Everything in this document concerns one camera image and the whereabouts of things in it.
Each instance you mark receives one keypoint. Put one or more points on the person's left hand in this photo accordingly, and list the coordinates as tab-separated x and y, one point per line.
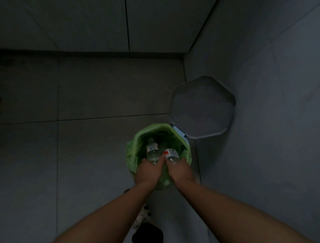
147	174

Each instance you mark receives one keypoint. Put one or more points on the person's right hand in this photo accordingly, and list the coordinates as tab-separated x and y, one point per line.
182	172

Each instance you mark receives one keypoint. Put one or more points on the person's left thumb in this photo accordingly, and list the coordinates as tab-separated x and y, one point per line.
161	161

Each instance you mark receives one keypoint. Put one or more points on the person's right thumb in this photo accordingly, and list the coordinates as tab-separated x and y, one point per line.
167	164

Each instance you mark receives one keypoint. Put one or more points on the clear plastic bottle red-white label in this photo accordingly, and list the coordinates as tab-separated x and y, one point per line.
171	153

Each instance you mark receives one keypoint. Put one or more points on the clear plastic bottle white label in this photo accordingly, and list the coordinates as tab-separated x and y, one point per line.
152	151

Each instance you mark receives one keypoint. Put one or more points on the person's left forearm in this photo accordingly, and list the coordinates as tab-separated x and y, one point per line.
110	215

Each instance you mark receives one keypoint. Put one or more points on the person's right forearm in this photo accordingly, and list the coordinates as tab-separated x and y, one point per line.
225	215

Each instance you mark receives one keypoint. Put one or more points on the green trash bag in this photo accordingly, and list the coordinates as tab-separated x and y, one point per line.
136	147

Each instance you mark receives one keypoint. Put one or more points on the patterned shoe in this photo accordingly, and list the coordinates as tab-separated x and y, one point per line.
143	215

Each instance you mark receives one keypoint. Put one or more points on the white octagonal bin lid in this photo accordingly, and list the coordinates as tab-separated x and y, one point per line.
202	107

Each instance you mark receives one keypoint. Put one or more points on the black trouser leg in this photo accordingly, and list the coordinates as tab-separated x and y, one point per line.
147	234

